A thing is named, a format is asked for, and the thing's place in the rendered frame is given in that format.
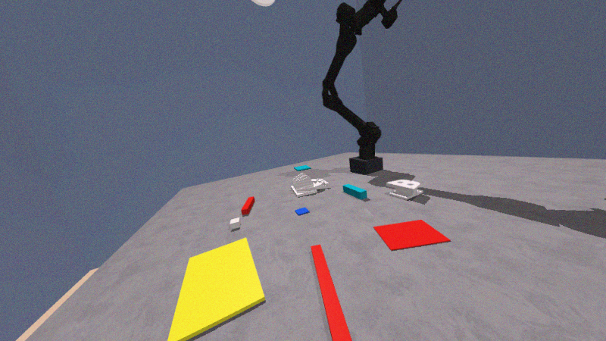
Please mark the red flat square plate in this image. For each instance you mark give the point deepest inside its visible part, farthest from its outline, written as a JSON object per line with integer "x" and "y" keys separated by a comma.
{"x": 409, "y": 234}

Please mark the red rectangular block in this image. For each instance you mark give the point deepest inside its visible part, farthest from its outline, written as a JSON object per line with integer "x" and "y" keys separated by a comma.
{"x": 248, "y": 205}

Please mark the yellow flat plate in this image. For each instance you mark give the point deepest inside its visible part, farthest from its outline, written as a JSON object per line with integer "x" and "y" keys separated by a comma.
{"x": 218, "y": 285}

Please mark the red long flat bar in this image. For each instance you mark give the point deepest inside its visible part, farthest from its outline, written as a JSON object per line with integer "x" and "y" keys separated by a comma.
{"x": 336, "y": 319}

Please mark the small white block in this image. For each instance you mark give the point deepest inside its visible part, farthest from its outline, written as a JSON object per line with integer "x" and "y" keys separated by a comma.
{"x": 235, "y": 223}

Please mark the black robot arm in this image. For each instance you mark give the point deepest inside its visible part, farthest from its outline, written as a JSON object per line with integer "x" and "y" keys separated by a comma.
{"x": 351, "y": 24}

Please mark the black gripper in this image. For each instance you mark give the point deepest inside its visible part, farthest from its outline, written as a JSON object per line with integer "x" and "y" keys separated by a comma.
{"x": 389, "y": 17}

